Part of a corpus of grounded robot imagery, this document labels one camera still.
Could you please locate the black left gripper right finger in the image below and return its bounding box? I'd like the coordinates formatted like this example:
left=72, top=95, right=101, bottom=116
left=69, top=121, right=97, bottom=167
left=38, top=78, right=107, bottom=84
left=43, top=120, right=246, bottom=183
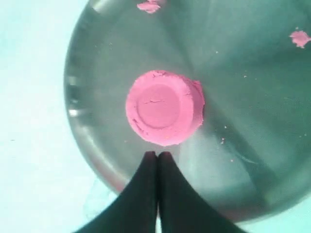
left=157, top=152, right=244, bottom=233

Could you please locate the pink sand crumb lower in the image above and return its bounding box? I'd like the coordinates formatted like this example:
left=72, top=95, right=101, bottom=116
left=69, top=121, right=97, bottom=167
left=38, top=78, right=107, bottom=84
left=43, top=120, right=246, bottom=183
left=289, top=31, right=311, bottom=49

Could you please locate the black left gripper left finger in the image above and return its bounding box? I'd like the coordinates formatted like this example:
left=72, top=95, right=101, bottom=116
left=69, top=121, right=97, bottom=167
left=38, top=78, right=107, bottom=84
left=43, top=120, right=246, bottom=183
left=77, top=151, right=157, bottom=233

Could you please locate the pink sand crumb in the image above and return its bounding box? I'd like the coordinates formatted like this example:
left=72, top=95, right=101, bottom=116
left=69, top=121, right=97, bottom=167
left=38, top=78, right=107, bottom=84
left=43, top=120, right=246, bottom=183
left=137, top=0, right=166, bottom=14
left=289, top=31, right=311, bottom=49

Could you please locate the pink sand crumb upper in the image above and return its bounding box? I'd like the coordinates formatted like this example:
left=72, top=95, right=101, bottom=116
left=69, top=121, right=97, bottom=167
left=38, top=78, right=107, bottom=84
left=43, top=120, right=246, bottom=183
left=137, top=0, right=166, bottom=14

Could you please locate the round stainless steel plate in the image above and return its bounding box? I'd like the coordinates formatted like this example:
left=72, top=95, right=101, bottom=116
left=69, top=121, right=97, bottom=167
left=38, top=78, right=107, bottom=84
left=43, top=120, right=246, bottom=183
left=64, top=0, right=311, bottom=221

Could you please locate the pink clay lump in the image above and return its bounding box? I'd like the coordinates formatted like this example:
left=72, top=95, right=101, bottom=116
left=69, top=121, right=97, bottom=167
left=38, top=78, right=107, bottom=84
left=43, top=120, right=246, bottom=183
left=125, top=70, right=205, bottom=146

